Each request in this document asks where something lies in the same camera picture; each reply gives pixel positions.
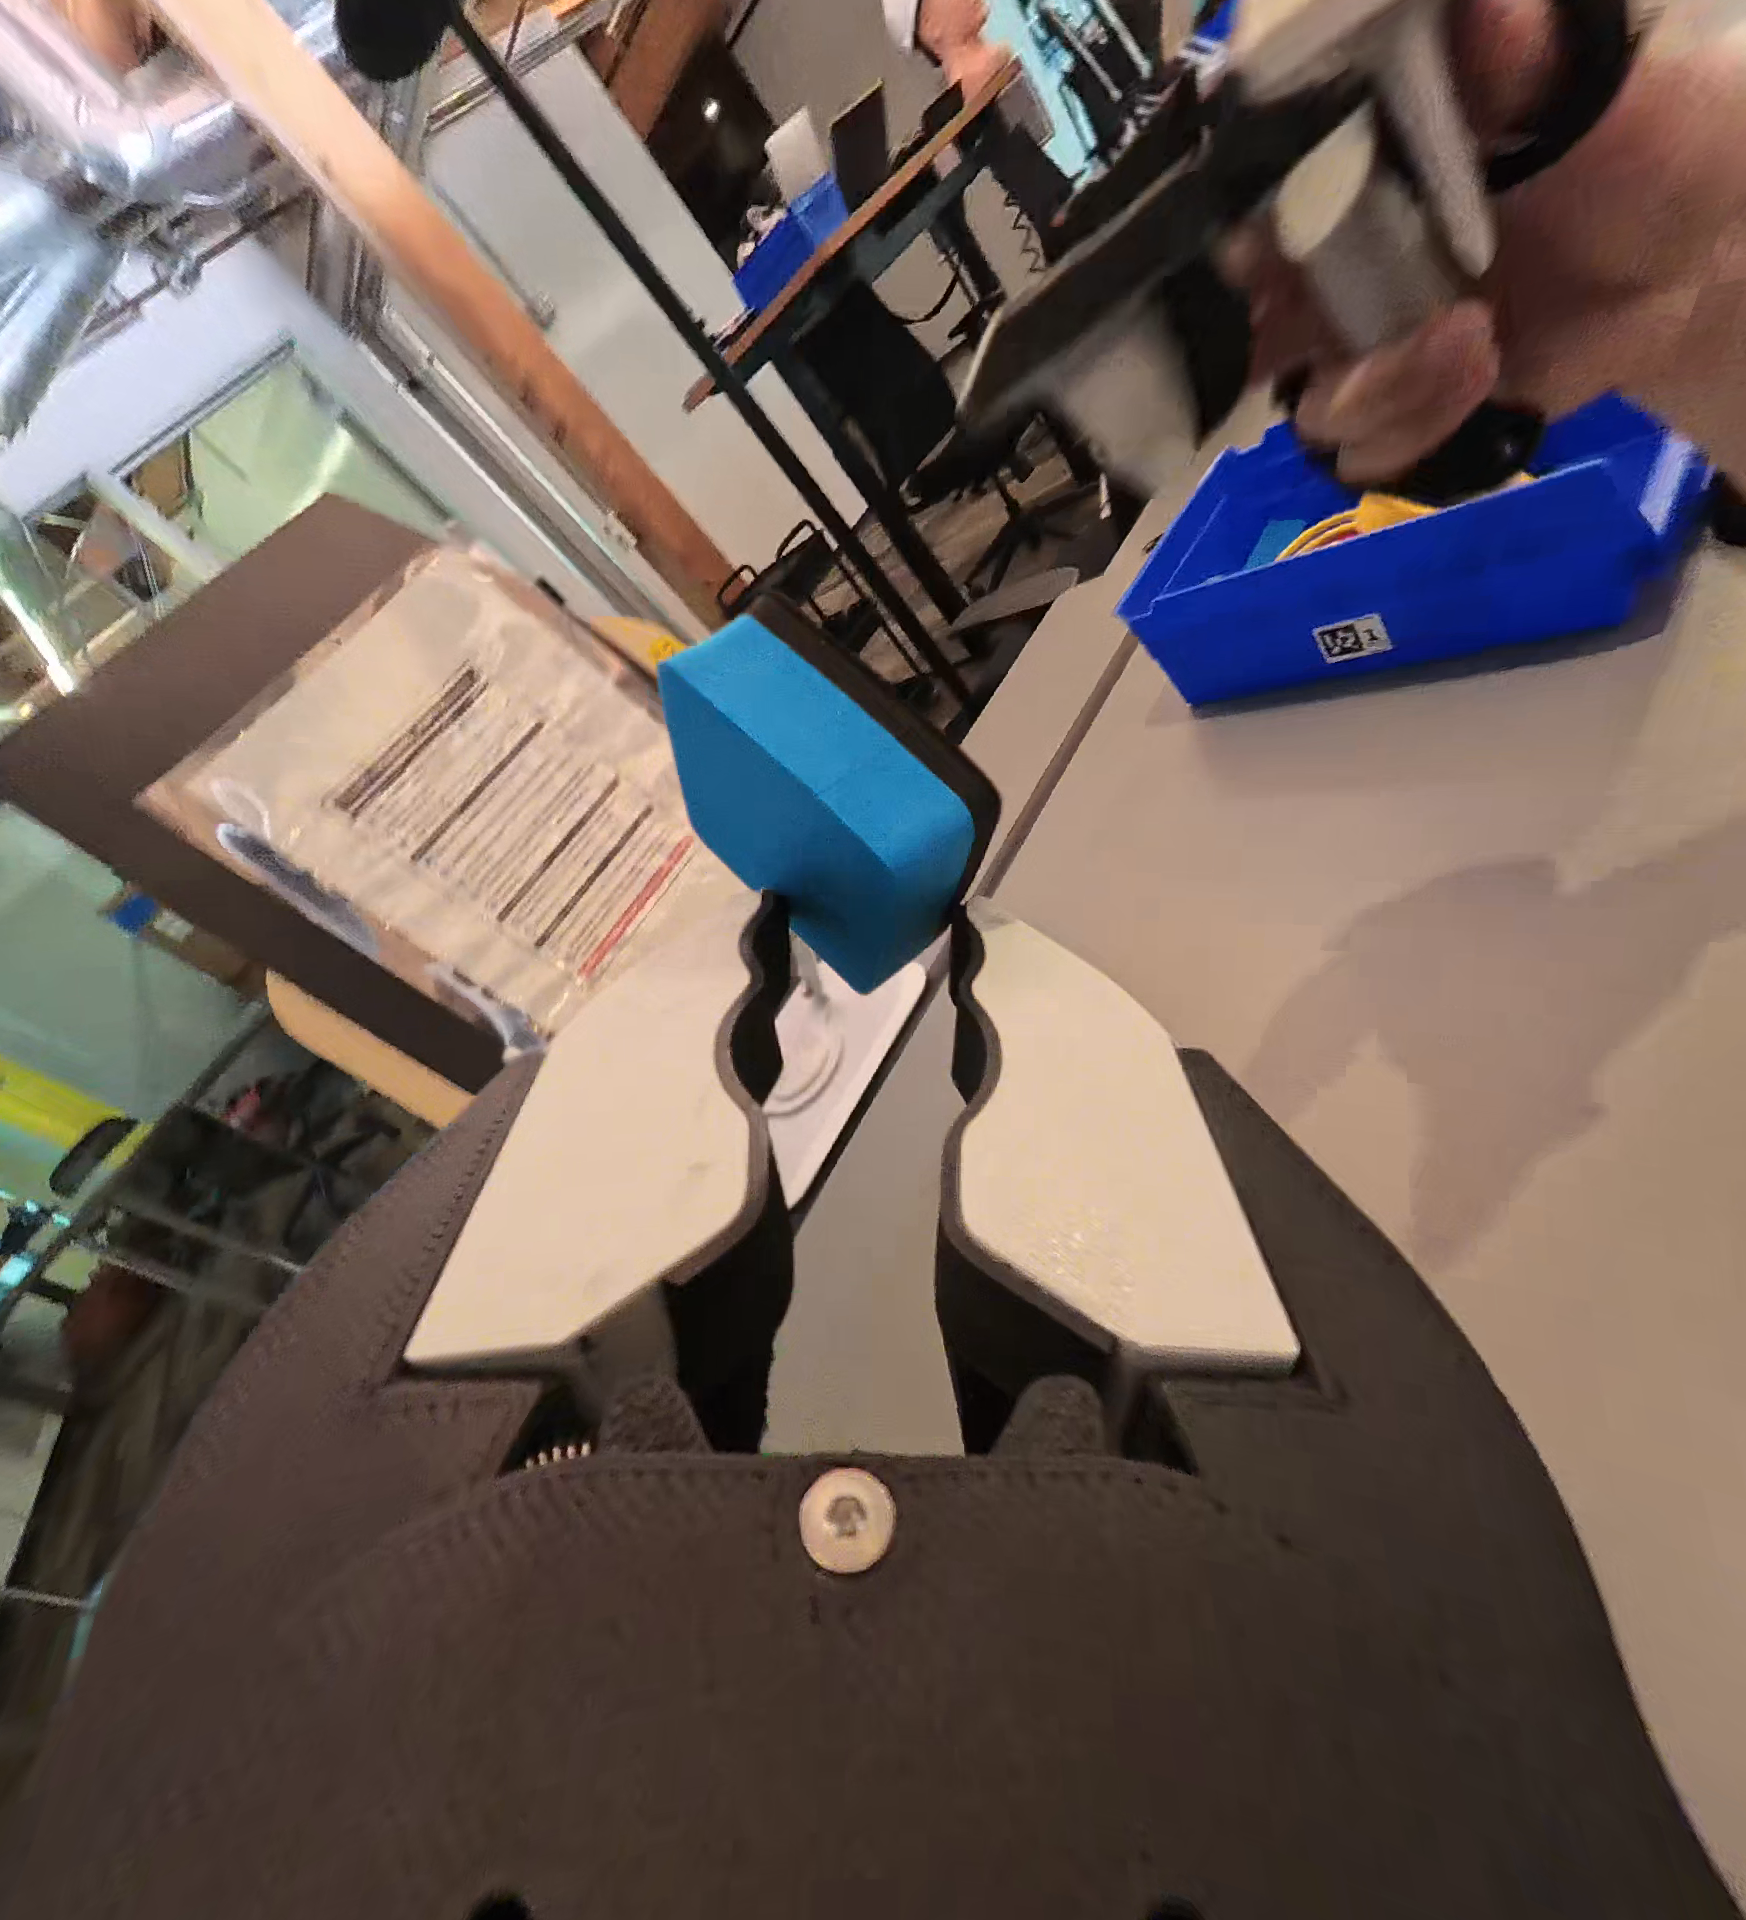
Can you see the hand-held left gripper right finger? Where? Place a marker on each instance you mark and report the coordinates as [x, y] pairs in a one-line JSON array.
[[1113, 1170]]

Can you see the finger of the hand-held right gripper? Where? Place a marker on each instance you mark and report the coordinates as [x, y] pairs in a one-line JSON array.
[[1148, 412]]

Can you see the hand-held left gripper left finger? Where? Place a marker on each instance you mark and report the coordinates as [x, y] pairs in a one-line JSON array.
[[618, 1141]]

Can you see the blue plastic bin with tag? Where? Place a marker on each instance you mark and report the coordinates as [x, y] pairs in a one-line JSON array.
[[1412, 599]]

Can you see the blue foam eraser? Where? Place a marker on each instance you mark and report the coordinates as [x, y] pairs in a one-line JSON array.
[[799, 780]]

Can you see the wooden standing desk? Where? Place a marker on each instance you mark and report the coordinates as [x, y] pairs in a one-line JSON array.
[[874, 225]]

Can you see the grey desk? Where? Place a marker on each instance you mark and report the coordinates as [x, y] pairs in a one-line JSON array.
[[1489, 1051]]

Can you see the person's right hand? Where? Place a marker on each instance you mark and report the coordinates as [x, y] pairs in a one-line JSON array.
[[1685, 256]]

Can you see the black office chair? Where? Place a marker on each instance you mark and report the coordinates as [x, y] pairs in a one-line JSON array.
[[949, 436]]

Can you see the white stand base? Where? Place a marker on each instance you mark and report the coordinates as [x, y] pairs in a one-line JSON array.
[[851, 1080]]

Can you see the blue storage bin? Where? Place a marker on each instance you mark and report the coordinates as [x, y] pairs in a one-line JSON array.
[[792, 241]]

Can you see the dark laptop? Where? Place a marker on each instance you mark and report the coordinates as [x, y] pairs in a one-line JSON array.
[[806, 150]]

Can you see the black utility cart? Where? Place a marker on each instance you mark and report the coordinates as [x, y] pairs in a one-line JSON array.
[[827, 586]]

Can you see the black floor lamp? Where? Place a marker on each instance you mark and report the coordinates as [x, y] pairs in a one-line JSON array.
[[634, 270]]

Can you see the wooden post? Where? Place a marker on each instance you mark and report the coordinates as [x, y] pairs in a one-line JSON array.
[[409, 270]]

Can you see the silver ventilation duct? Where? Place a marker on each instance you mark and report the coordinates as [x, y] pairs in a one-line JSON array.
[[50, 196]]

